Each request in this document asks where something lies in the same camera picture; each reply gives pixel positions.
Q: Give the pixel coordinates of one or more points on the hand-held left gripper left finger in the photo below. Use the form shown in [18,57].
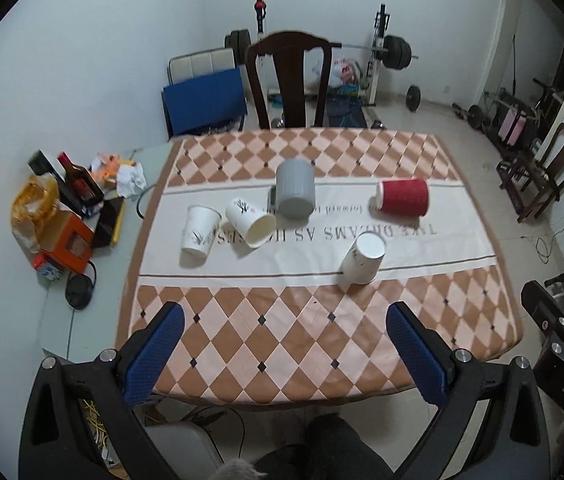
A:
[157,355]

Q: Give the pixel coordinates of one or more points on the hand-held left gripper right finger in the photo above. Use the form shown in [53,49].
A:
[414,355]

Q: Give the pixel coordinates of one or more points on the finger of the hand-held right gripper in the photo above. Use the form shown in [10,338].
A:
[542,302]

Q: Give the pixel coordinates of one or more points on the white printed paper cup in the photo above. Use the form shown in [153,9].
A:
[200,232]
[362,260]
[247,217]

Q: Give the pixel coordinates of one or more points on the red ribbed paper cup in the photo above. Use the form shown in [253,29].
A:
[404,197]

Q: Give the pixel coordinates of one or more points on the grey ribbed cup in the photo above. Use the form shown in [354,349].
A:
[294,185]

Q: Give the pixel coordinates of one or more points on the grey stool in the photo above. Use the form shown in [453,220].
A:
[181,452]

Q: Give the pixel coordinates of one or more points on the black round disc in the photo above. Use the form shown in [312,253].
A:
[77,291]

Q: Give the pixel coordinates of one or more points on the checkered brown tablecloth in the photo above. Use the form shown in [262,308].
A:
[312,320]

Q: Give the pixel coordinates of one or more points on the person's legs in dark pants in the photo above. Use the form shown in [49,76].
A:
[327,450]

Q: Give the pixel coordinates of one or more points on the orange cardboard box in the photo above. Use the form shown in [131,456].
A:
[69,247]

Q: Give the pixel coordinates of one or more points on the black case with yellow edge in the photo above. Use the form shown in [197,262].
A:
[109,222]

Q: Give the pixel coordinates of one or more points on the grey furry thing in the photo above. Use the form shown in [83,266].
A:
[239,472]

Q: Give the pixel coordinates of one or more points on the crumpled white tissue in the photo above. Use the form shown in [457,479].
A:
[129,180]

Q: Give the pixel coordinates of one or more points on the black equipment rack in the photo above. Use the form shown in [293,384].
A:
[537,125]

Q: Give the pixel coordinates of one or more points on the pink pad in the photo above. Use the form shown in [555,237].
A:
[512,126]

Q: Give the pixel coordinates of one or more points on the dark glass bottle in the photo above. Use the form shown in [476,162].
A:
[79,182]

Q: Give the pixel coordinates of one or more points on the yellow plastic bag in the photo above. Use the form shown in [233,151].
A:
[26,215]

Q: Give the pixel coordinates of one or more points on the orange snack packets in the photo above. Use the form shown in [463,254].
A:
[109,165]

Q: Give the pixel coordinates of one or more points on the black dumbbell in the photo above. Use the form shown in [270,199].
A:
[473,115]

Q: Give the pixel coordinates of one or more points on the black box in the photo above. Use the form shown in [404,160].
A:
[44,162]

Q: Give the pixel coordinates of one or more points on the black weight plate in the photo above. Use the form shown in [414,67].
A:
[413,98]

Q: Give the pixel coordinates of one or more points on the white barbell rack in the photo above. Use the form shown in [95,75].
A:
[377,85]

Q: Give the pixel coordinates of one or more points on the barbell with black plates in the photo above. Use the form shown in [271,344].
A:
[397,52]

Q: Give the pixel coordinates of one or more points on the white plastic bag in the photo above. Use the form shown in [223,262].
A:
[343,71]

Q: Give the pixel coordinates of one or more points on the white cushioned bench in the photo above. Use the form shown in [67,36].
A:
[196,62]

